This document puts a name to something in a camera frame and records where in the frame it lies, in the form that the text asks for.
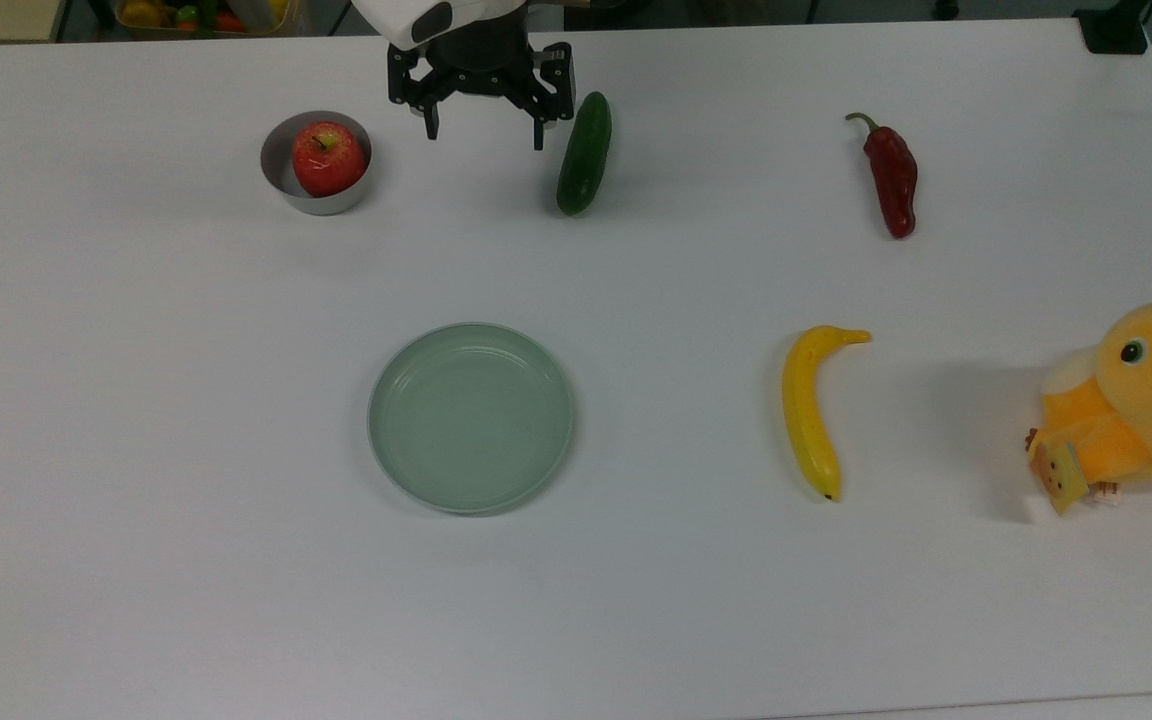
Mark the pale green plastic plate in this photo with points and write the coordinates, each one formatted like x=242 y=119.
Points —
x=471 y=420

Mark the red toy chili pepper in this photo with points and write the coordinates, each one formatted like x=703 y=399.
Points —
x=893 y=180

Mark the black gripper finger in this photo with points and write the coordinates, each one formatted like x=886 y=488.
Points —
x=554 y=82
x=402 y=84

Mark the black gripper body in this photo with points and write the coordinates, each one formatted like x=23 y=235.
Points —
x=481 y=62

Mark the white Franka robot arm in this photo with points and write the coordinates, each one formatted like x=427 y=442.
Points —
x=388 y=17

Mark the clear box of toy fruit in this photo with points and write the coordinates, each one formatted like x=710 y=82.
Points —
x=206 y=15

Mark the orange plush duck toy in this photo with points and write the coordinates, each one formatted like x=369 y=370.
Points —
x=1151 y=400

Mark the black camera stand clamp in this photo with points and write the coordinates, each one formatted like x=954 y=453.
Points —
x=1114 y=32

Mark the yellow toy banana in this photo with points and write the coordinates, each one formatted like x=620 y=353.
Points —
x=804 y=420

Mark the red toy apple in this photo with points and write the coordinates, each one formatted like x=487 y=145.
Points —
x=328 y=160

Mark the dark green toy cucumber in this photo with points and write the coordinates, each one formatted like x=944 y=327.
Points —
x=584 y=155

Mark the small metal bowl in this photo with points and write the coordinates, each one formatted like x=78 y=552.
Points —
x=279 y=178

